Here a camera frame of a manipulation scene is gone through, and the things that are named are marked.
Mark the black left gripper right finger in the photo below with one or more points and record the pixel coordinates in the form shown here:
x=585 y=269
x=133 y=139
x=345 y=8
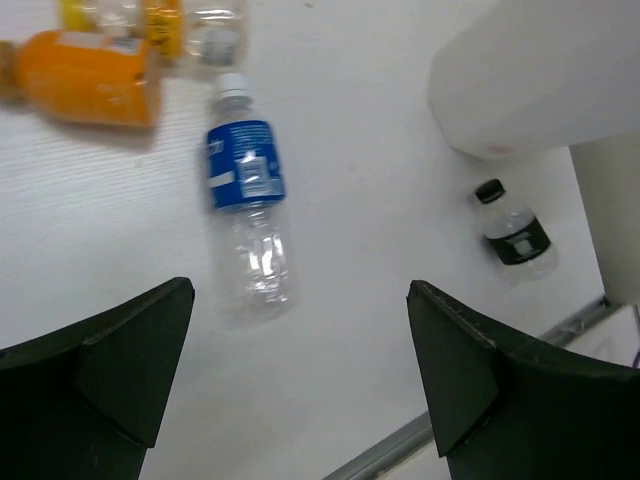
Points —
x=615 y=453

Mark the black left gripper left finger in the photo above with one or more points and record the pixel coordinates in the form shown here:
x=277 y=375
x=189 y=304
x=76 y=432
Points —
x=87 y=401

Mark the black label water bottle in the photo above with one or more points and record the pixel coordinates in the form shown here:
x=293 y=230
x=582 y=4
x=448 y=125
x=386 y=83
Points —
x=513 y=234

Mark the white octagonal bin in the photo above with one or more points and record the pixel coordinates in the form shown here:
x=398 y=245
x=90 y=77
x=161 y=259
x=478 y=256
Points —
x=530 y=76

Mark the blue label water bottle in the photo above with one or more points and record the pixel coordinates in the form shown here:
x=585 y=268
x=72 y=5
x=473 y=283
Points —
x=247 y=188

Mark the orange plastic bottle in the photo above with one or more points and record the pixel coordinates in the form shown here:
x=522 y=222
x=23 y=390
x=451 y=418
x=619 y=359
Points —
x=84 y=77

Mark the yellow label clear bottle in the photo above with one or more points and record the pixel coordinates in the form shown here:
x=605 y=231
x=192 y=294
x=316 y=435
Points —
x=209 y=34

